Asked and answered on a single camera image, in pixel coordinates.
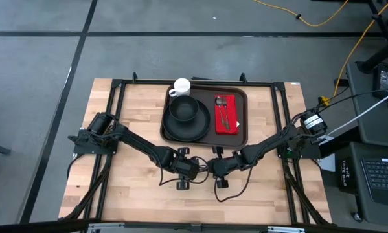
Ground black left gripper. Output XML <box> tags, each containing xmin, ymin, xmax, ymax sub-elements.
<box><xmin>166</xmin><ymin>146</ymin><xmax>201</xmax><ymax>191</ymax></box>

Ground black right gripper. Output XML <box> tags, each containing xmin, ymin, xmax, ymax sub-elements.
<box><xmin>207</xmin><ymin>146</ymin><xmax>245</xmax><ymax>190</ymax></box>

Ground dark grey plate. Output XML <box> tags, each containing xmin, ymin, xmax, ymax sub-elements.
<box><xmin>161</xmin><ymin>98</ymin><xmax>212</xmax><ymax>143</ymax></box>

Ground shiny metal fork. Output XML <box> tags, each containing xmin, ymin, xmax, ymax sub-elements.
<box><xmin>222</xmin><ymin>96</ymin><xmax>231</xmax><ymax>131</ymax></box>

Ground red cloth napkin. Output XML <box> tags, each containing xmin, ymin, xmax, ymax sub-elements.
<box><xmin>214</xmin><ymin>94</ymin><xmax>241</xmax><ymax>136</ymax></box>

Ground dark grey bowl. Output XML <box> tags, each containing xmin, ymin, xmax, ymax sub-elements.
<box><xmin>168</xmin><ymin>94</ymin><xmax>200</xmax><ymax>123</ymax></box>

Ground shiny metal spoon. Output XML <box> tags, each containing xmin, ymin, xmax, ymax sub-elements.
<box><xmin>214</xmin><ymin>96</ymin><xmax>226</xmax><ymax>128</ymax></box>

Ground white ceramic mug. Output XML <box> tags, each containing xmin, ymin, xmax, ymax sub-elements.
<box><xmin>168</xmin><ymin>77</ymin><xmax>192</xmax><ymax>99</ymax></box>

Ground brown plastic tray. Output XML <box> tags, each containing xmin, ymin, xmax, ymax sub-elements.
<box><xmin>159</xmin><ymin>84</ymin><xmax>249</xmax><ymax>150</ymax></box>

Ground black tote bag box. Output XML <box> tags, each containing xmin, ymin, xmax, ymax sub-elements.
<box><xmin>335</xmin><ymin>156</ymin><xmax>359</xmax><ymax>195</ymax></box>

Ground white rod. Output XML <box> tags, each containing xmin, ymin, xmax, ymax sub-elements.
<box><xmin>323</xmin><ymin>86</ymin><xmax>388</xmax><ymax>139</ymax></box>

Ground grey side table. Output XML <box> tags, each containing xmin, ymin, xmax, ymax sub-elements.
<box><xmin>345</xmin><ymin>60</ymin><xmax>388</xmax><ymax>149</ymax></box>

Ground black laptop keyboard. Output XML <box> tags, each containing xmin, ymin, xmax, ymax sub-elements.
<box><xmin>359</xmin><ymin>157</ymin><xmax>388</xmax><ymax>208</ymax></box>

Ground grey rolling cart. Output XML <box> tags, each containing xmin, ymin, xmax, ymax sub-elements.
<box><xmin>334</xmin><ymin>141</ymin><xmax>388</xmax><ymax>228</ymax></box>

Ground black control box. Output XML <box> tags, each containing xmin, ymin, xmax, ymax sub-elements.
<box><xmin>371</xmin><ymin>63</ymin><xmax>388</xmax><ymax>102</ymax></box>

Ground black stand legs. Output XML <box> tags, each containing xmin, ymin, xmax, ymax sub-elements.
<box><xmin>356</xmin><ymin>0</ymin><xmax>388</xmax><ymax>74</ymax></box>

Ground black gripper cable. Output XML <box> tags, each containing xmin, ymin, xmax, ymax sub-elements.
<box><xmin>157</xmin><ymin>155</ymin><xmax>211</xmax><ymax>188</ymax></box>
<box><xmin>212</xmin><ymin>164</ymin><xmax>255</xmax><ymax>203</ymax></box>

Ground black metal table frame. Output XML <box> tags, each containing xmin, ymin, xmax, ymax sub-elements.
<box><xmin>59</xmin><ymin>71</ymin><xmax>333</xmax><ymax>227</ymax></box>

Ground yellow extension cable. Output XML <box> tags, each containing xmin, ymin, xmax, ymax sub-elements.
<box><xmin>252</xmin><ymin>0</ymin><xmax>350</xmax><ymax>28</ymax></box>
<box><xmin>319</xmin><ymin>0</ymin><xmax>388</xmax><ymax>107</ymax></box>

